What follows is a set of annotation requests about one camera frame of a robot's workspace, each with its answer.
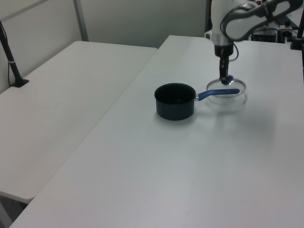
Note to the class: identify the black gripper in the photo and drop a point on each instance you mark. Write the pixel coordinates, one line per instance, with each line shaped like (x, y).
(223, 50)

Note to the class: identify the glass lid with blue knob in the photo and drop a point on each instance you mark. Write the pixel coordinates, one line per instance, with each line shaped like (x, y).
(230, 78)

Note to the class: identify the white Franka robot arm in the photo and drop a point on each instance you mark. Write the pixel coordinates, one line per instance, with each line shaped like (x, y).
(217, 21)

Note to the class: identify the black electronics box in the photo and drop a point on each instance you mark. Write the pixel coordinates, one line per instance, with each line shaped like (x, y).
(263, 35)

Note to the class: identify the black camera pole clamp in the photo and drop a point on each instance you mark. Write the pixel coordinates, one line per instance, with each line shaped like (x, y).
(297, 42)

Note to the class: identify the grey metal partition post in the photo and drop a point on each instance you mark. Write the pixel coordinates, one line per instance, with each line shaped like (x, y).
(82, 21)

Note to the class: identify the black camera stand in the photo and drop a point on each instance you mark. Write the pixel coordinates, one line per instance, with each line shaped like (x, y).
(14, 69)

